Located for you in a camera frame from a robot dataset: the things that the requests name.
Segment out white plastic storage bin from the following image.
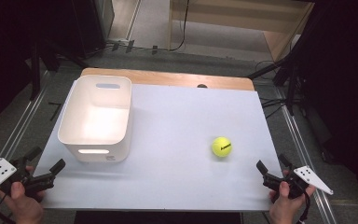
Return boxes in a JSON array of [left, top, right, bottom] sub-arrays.
[[57, 75, 133, 163]]

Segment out yellow tennis ball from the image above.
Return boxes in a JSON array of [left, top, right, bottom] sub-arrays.
[[211, 136, 233, 158]]

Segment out person's left hand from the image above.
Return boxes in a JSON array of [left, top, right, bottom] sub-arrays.
[[0, 181, 47, 224]]

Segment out wooden table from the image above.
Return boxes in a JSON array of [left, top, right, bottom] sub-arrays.
[[80, 67, 255, 91]]

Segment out black tripod stand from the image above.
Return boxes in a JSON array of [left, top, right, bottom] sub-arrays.
[[247, 54, 309, 117]]

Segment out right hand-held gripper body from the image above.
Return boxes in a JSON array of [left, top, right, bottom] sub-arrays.
[[262, 165, 335, 200]]

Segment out light wooden cabinet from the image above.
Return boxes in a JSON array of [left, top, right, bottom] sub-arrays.
[[167, 0, 315, 63]]

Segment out dark curtain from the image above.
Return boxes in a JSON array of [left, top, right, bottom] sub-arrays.
[[288, 0, 358, 206]]

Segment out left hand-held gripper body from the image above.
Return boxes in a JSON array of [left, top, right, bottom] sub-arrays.
[[0, 157, 56, 199]]

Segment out black metal stand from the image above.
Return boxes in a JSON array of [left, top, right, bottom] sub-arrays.
[[27, 40, 62, 102]]

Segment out aluminium floor rail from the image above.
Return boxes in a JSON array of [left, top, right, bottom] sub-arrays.
[[273, 87, 338, 224], [0, 70, 61, 206]]

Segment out person's right hand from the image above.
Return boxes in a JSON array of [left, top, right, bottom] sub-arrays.
[[268, 181, 317, 224]]

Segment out black hanging cable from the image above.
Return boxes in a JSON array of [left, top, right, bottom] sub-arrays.
[[168, 0, 191, 52]]

